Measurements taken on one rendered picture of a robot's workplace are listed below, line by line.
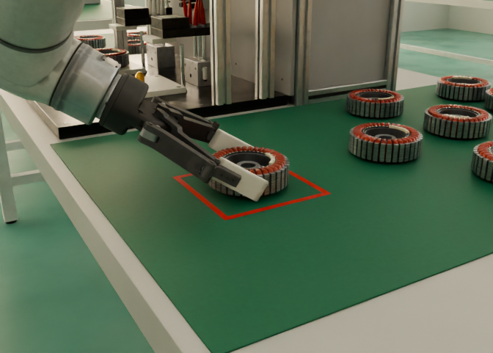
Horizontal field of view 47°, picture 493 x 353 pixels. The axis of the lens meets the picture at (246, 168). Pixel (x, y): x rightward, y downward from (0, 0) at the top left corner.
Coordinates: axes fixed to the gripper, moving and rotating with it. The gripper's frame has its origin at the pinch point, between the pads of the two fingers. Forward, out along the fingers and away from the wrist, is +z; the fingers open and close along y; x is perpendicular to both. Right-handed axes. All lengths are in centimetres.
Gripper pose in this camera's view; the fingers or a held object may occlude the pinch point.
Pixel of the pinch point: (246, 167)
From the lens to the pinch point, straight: 76.6
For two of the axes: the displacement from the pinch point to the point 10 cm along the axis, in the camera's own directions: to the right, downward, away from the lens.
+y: -0.7, -3.6, 9.3
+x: -5.0, 8.2, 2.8
